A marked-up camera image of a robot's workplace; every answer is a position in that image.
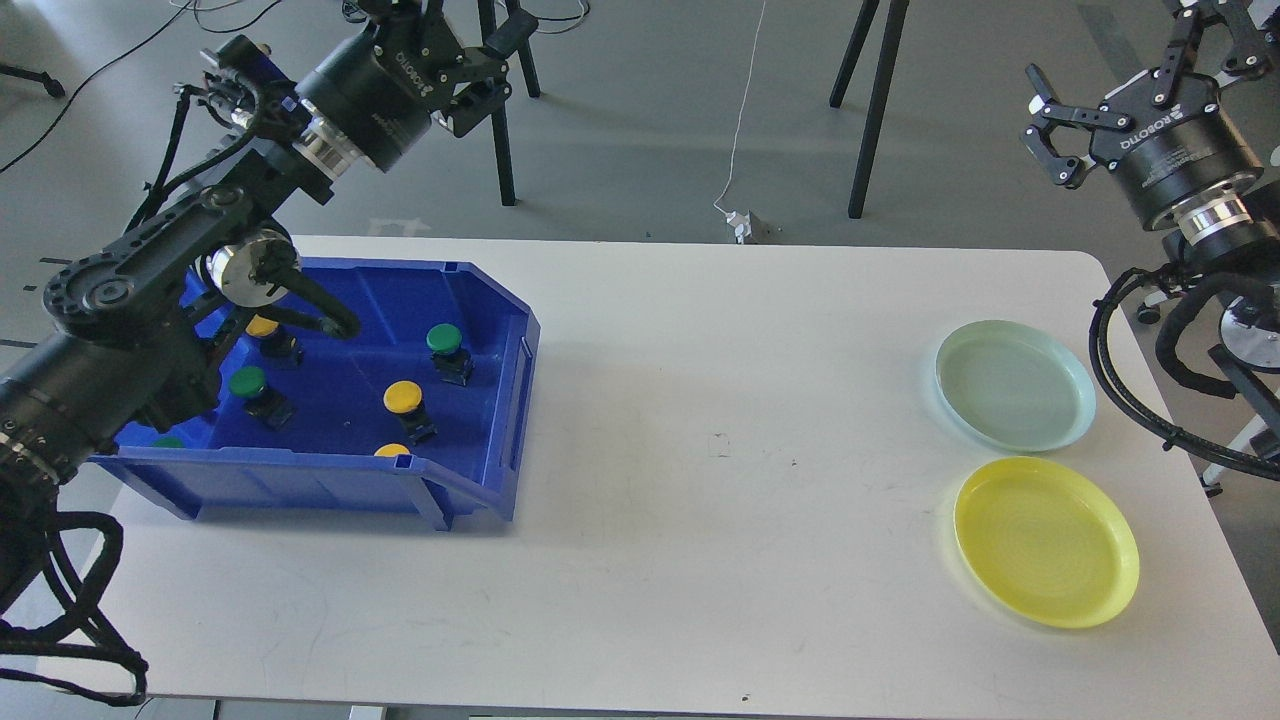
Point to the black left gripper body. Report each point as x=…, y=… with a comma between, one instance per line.
x=381, y=87

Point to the light green plate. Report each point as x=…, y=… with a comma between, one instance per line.
x=1013, y=387

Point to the yellow plate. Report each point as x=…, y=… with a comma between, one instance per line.
x=1046, y=542

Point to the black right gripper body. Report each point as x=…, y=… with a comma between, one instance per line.
x=1164, y=156

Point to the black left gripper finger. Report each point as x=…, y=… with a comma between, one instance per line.
x=472, y=105
x=491, y=59

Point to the black tripod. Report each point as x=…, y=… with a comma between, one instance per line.
x=487, y=14
x=889, y=49

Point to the blue plastic bin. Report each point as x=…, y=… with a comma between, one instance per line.
x=323, y=459

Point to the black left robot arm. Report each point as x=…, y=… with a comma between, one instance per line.
x=142, y=327

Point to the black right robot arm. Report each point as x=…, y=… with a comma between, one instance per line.
x=1215, y=298

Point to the black tripod left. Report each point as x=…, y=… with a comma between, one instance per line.
x=487, y=14

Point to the green button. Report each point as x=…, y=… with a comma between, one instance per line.
x=260, y=398
x=450, y=358

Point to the black tripod right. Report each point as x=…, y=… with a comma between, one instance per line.
x=889, y=49

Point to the yellow button front edge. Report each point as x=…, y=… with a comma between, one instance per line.
x=393, y=450

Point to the yellow button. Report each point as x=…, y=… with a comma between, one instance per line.
x=276, y=344
x=406, y=401

